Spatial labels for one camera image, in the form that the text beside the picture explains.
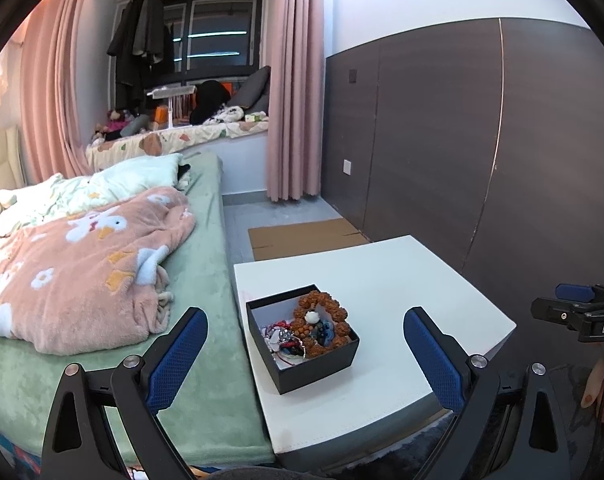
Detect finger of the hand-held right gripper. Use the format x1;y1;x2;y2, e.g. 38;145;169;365
554;283;598;304
530;297;591;331

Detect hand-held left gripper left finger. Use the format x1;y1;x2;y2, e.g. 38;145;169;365
41;306;210;480

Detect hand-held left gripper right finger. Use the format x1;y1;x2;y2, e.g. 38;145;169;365
403;306;573;480

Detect silver chain bracelet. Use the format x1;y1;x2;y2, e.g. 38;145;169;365
260;324;294;352

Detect dark green bead bracelet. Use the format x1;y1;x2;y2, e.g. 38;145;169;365
318;321;342;347

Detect red string bracelet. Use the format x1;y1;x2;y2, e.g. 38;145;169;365
273;339;305;362

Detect large brown bead bracelet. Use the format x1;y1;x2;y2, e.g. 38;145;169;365
293;290;354;348

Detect black jewelry box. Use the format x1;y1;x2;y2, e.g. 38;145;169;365
245;285;361;396

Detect person's right hand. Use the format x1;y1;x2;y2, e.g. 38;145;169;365
579;354;604;426

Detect bed with green sheet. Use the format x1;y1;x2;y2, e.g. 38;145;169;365
0;152;278;467

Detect pink duck-print blanket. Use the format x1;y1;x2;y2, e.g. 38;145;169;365
0;186;198;356

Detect flattened brown cardboard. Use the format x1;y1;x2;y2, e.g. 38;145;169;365
247;217;372;262

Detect light green quilt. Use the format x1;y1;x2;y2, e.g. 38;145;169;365
0;153;186;242

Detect floral window seat cushion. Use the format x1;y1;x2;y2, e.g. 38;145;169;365
84;118;271;171

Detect pile of plush toys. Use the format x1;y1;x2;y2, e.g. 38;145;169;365
92;107;151;142

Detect black cushion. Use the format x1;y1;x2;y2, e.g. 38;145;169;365
189;80;233;125

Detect cream headboard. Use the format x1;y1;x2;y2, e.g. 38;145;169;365
0;125;28;192

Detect white desk lamp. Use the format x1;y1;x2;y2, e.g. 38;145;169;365
145;85;197;131

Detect grey pillow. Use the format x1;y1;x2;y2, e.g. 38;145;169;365
226;65;272;114

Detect pink curtain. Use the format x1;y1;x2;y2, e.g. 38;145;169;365
18;0;96;187
265;0;328;204

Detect hanging dark clothes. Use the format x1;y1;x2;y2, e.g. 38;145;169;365
105;0;176;112

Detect dark framed window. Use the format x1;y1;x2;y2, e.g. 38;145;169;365
114;0;264;89

